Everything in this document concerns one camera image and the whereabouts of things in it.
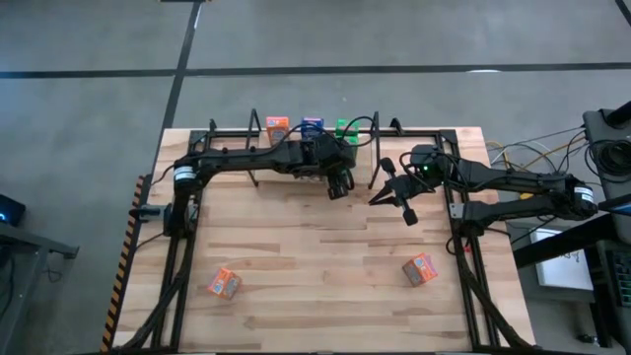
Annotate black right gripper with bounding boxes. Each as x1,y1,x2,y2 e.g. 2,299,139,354
368,156,438,227

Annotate blue Frosted Flakes cereal box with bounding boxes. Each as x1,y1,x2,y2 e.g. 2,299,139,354
301,116,325,141

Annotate orange Mini Wheats cereal box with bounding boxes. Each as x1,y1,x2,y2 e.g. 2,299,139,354
205,267,243,301
265,115,291,145
401,252,440,288

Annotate black metal beam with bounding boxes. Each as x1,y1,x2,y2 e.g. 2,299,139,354
512,211,631,270

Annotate white paper sheet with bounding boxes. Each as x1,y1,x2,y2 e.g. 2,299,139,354
529,227,596,292

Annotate black table clamp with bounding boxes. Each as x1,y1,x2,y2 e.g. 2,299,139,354
128,204,174,237

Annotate black keyboard with coloured keys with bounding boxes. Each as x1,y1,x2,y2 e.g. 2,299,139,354
604,248,631,310

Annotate yellow black hazard tape strip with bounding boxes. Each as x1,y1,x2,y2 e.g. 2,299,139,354
100,175,145,354

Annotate grey metal side table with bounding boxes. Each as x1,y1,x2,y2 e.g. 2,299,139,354
0,221,80,355

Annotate black device with blue light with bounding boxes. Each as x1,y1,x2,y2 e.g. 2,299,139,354
0,193,28,228

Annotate yellow cable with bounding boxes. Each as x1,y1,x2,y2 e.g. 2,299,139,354
487,135,589,172

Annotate coiled black cable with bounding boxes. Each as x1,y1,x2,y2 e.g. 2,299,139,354
585,139,631,184

